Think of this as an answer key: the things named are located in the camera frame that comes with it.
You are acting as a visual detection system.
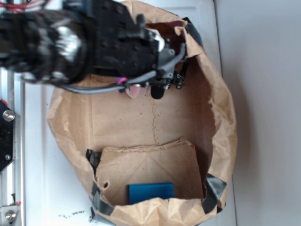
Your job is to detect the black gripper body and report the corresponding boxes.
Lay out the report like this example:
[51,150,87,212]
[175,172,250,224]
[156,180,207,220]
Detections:
[141,28,188,91]

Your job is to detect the pink plush bunny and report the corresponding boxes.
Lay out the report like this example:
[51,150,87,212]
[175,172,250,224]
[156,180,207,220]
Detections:
[126,85,142,99]

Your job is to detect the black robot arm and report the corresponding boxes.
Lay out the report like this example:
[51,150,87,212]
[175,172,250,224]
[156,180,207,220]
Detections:
[0,0,186,95]

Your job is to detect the black round microphone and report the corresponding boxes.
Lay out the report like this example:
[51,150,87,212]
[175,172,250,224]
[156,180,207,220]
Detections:
[150,86,165,100]

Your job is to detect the brown paper bag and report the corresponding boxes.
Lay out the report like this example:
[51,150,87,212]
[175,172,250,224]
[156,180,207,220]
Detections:
[48,0,237,226]

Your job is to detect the blue block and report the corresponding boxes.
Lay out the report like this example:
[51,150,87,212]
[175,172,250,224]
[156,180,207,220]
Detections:
[128,182,174,204]

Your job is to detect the black mounting plate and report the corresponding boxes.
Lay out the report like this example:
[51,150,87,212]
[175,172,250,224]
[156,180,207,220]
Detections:
[0,99,15,173]

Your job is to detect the grey cable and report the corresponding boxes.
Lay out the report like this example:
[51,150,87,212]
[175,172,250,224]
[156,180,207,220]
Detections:
[61,43,188,95]

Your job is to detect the aluminium frame rail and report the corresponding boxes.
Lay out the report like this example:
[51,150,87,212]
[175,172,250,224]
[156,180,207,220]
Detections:
[0,68,25,226]

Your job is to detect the red and green wires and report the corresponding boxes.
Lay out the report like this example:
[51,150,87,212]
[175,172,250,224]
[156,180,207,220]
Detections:
[4,0,52,11]

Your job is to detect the silver corner bracket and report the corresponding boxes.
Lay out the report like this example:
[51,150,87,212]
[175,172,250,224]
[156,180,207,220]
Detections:
[0,205,22,226]

